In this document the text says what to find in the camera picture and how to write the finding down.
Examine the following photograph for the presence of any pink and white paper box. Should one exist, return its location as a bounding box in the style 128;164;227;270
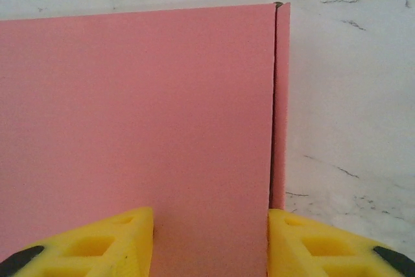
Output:
0;1;292;277

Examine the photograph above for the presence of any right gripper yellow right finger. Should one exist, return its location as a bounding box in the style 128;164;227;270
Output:
266;208;415;277

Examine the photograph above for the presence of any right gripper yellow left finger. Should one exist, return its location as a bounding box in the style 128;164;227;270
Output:
0;206;156;277

